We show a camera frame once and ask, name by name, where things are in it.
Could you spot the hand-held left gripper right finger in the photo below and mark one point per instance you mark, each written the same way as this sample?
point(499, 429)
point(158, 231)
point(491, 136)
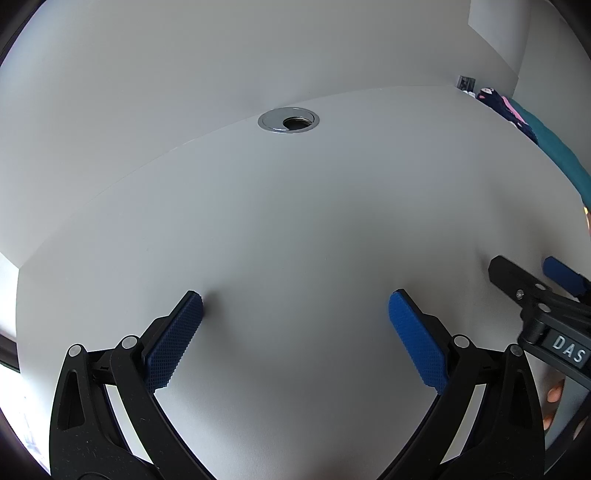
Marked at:
point(415, 337)

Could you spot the person's right hand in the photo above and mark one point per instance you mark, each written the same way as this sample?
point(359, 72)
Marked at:
point(554, 397)

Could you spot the bright pink cloth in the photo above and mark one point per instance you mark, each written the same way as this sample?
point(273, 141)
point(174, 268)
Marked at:
point(513, 110)

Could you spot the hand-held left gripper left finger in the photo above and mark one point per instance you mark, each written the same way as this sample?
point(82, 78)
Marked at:
point(175, 337)

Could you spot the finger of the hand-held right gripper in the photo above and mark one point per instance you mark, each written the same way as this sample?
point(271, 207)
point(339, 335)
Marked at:
point(563, 273)
point(510, 274)

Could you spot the navy patterned clothing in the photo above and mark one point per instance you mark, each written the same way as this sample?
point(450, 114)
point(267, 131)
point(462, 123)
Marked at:
point(491, 98)

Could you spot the window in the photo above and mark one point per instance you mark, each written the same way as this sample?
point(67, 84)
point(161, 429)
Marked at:
point(16, 415)

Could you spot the teal pillow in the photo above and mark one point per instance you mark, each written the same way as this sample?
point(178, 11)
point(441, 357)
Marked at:
point(554, 143)

